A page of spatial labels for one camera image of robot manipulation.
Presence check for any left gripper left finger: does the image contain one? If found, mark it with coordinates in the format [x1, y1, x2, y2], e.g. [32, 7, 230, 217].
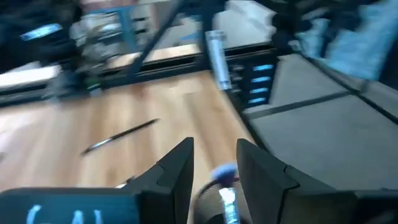
[121, 136, 195, 224]

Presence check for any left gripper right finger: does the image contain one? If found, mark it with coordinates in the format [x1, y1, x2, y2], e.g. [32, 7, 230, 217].
[236, 138, 336, 224]

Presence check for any thick black makeup brush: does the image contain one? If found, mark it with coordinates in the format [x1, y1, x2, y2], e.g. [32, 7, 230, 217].
[211, 161, 242, 224]

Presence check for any black box with labelled ports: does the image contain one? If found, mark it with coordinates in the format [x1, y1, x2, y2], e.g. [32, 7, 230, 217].
[228, 55, 278, 110]

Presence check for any blue-grey metal cart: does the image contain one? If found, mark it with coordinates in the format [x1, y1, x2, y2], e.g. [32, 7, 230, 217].
[86, 0, 206, 78]

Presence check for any white block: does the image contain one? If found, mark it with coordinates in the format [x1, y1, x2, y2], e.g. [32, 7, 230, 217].
[214, 0, 277, 47]

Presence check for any crumpled fabric cover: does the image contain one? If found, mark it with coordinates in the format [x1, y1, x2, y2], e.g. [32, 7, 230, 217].
[294, 0, 398, 82]

